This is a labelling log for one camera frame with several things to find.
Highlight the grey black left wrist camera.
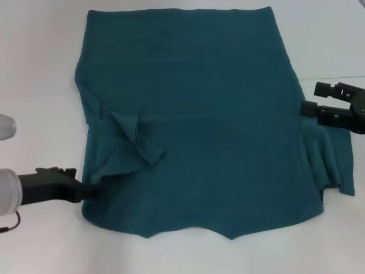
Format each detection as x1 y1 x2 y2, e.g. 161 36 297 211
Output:
0 114 17 140

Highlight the left arm connector cable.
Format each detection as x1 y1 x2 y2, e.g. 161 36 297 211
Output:
0 211 22 233

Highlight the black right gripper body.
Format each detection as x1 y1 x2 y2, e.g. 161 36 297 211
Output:
346 87 365 135

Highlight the teal blue shirt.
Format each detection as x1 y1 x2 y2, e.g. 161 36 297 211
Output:
74 7 356 240

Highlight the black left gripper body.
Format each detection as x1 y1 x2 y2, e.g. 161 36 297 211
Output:
19 167 83 205

